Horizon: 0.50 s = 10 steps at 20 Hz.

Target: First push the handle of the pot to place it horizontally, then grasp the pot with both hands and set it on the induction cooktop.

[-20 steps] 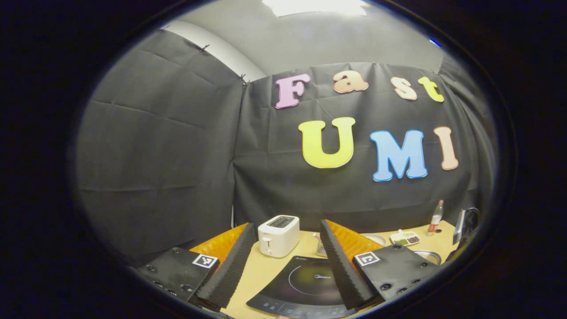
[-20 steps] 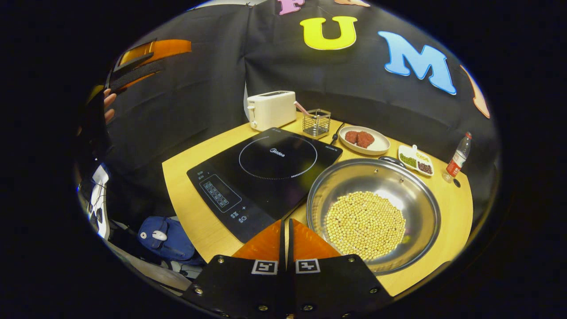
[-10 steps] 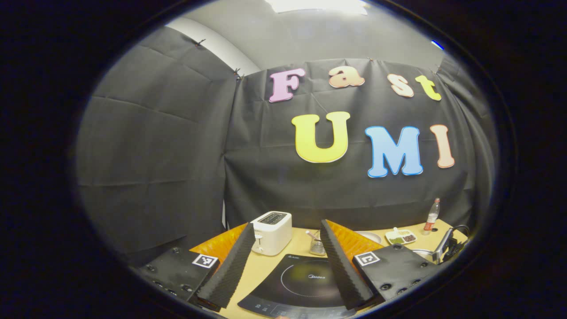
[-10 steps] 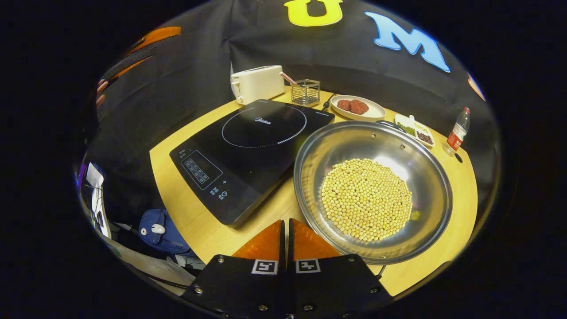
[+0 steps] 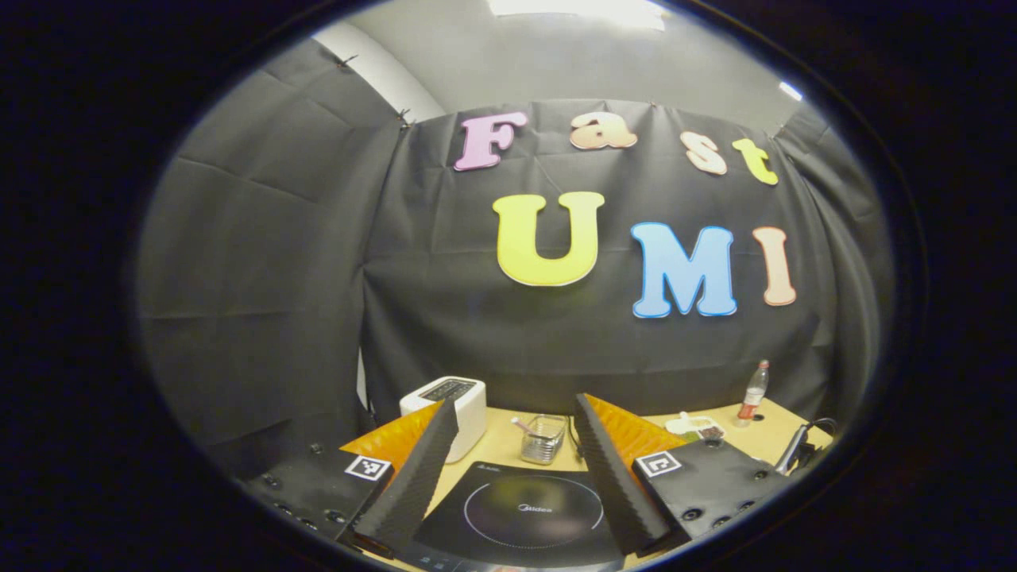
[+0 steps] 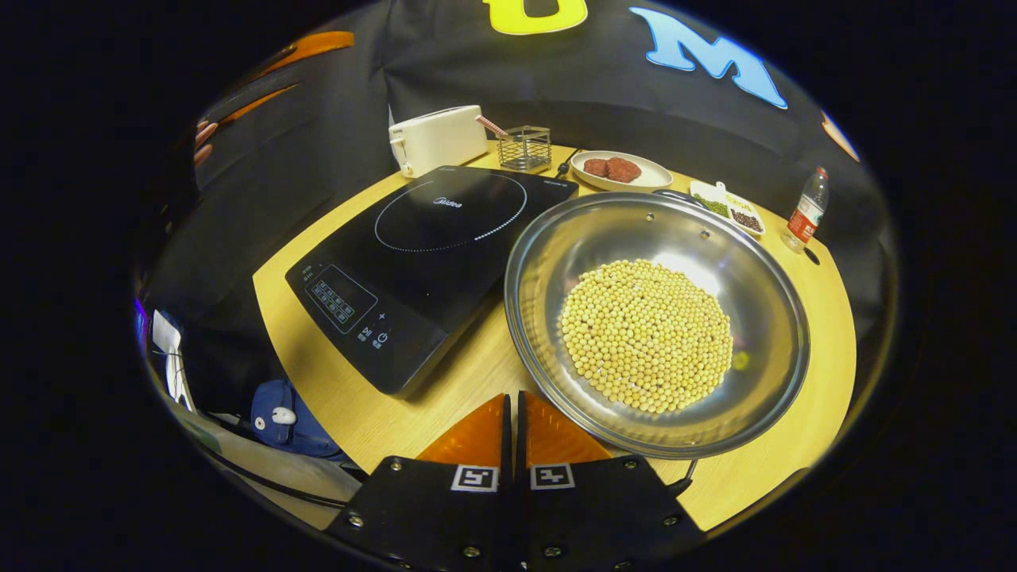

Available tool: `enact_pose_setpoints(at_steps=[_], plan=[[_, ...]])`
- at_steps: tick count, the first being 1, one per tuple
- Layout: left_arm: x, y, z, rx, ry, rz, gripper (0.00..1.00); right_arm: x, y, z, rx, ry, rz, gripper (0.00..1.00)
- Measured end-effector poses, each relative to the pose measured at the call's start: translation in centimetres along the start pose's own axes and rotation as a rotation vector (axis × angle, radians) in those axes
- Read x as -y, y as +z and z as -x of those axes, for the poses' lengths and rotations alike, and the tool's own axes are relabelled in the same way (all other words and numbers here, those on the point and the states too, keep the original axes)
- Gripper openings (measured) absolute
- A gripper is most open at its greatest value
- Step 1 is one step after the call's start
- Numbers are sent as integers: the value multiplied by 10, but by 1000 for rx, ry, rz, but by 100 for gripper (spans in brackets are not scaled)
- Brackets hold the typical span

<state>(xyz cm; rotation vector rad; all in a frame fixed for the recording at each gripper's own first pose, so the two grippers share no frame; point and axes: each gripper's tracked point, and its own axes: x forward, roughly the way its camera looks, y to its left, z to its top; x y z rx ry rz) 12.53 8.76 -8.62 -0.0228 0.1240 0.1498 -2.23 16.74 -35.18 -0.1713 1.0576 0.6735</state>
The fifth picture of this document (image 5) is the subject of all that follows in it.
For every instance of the large ceiling light panel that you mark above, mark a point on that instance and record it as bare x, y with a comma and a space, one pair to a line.
580, 9

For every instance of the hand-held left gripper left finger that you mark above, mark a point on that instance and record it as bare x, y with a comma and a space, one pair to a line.
413, 485

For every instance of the small ceiling light panel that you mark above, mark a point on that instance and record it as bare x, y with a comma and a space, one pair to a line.
790, 90

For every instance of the black induction cooktop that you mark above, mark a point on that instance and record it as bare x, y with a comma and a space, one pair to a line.
524, 516

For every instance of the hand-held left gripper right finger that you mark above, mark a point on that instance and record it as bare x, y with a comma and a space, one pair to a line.
616, 485

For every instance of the white divided bean dish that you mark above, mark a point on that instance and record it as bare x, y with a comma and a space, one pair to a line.
691, 427

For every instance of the clear plastic water bottle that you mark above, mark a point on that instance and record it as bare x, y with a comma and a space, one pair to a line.
753, 393

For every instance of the white toaster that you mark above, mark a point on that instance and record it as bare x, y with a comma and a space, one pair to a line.
469, 405

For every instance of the pink striped straw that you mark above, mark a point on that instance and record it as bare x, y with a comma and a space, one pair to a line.
522, 424

